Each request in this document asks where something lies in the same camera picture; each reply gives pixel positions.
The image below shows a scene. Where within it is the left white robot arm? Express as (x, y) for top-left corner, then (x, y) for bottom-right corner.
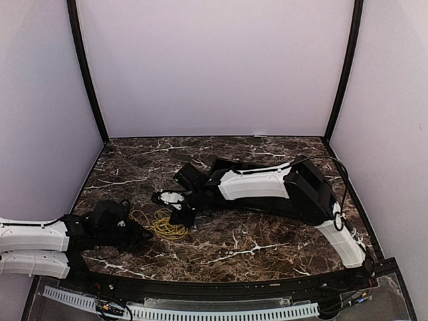
(1, 211), (153, 292)

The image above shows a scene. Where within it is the left black corner post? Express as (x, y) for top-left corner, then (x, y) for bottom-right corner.
(66, 0), (110, 145)

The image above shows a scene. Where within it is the right black corner post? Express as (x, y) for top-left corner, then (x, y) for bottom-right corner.
(323, 0), (364, 145)

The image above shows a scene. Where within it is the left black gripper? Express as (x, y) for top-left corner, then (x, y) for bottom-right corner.
(96, 219), (153, 253)

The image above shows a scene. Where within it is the black front rail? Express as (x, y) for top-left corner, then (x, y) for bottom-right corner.
(60, 267), (399, 305)

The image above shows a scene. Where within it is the yellow cable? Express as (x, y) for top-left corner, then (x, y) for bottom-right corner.
(128, 207), (190, 241)

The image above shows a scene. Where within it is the white slotted cable duct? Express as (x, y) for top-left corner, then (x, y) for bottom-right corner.
(43, 286), (320, 320)

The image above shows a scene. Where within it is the black corner post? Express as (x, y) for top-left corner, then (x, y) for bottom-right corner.
(323, 0), (364, 145)
(66, 0), (110, 145)

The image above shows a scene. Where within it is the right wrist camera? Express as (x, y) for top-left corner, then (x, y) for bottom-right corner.
(173, 163), (208, 191)

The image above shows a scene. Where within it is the black bin far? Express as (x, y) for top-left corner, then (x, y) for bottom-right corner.
(324, 173), (343, 195)

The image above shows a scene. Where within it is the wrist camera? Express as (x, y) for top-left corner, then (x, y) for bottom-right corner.
(91, 199), (130, 226)
(173, 163), (208, 191)

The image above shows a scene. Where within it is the black bin near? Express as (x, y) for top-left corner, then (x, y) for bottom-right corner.
(209, 158), (248, 175)

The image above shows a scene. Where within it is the black bin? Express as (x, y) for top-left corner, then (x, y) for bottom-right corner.
(209, 158), (248, 175)
(324, 173), (343, 195)

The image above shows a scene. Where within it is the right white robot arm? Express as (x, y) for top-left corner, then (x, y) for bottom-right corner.
(151, 155), (374, 290)

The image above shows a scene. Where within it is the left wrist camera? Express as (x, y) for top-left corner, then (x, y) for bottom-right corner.
(91, 199), (130, 226)

